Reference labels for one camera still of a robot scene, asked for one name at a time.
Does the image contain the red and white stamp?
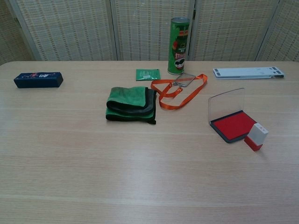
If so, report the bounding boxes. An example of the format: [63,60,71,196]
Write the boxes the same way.
[243,123,270,152]

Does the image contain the red ink pad with lid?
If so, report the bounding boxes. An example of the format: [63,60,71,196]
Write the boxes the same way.
[207,87,257,144]

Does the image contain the green folded microfiber cloth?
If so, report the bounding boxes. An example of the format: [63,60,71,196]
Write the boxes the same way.
[104,86,157,125]

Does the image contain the green foil packet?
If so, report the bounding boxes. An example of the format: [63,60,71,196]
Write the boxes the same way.
[135,68,162,82]

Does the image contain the clear badge holder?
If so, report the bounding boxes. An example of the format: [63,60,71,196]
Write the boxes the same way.
[174,72,196,89]

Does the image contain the green chips can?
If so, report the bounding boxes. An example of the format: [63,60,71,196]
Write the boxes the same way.
[167,17,190,76]

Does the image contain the white folding stand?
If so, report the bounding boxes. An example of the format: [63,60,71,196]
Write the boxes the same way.
[213,67,286,80]

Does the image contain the woven folding screen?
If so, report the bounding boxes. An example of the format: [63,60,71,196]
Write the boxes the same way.
[0,0,299,66]

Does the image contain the dark blue rectangular box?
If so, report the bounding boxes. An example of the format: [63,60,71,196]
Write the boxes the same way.
[13,71,64,89]

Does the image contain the orange lanyard strap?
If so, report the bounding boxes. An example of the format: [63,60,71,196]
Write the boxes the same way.
[150,73,208,111]

